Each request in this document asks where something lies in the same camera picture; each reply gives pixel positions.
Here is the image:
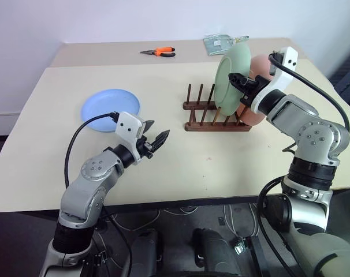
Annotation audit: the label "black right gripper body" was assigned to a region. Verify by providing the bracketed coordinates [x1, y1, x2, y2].
[240, 75, 270, 107]

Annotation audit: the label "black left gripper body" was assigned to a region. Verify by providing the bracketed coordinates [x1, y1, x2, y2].
[136, 134, 157, 160]

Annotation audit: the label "green plate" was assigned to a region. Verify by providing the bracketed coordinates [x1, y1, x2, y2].
[214, 45, 252, 117]

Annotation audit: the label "dark wooden dish rack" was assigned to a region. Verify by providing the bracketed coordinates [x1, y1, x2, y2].
[183, 83, 251, 133]

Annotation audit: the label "pink plate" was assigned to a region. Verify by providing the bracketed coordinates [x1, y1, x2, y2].
[239, 54, 275, 126]

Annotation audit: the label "blue plate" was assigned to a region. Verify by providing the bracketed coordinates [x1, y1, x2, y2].
[81, 88, 143, 134]

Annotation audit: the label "dark rounded shape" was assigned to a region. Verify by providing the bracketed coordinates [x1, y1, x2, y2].
[192, 227, 243, 277]
[130, 229, 165, 277]

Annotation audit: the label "small metal floor part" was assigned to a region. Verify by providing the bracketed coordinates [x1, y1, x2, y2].
[234, 237, 250, 255]

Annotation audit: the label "olive grey robot body cover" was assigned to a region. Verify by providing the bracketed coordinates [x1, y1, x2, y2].
[290, 222, 350, 277]

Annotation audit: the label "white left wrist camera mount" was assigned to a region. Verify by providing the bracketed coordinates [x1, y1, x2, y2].
[116, 111, 144, 166]

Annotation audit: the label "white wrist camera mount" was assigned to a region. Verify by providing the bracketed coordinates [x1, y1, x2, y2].
[116, 111, 144, 166]
[251, 46, 299, 114]

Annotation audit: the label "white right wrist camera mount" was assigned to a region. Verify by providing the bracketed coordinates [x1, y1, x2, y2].
[251, 46, 299, 114]

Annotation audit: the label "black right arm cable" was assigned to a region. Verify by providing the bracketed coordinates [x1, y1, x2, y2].
[269, 51, 350, 130]

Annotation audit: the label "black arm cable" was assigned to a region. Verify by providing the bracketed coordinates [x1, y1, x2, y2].
[64, 111, 120, 188]
[269, 51, 350, 130]

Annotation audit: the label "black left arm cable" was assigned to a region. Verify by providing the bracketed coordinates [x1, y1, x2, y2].
[64, 111, 120, 188]

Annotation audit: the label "orange-handled pliers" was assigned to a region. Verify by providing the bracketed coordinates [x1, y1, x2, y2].
[139, 46, 177, 58]

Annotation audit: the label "white floor cable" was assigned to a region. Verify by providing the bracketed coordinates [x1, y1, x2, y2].
[223, 203, 262, 238]
[104, 205, 199, 232]

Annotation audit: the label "black cable below table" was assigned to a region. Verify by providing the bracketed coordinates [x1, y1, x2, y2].
[101, 206, 134, 277]
[257, 175, 306, 277]

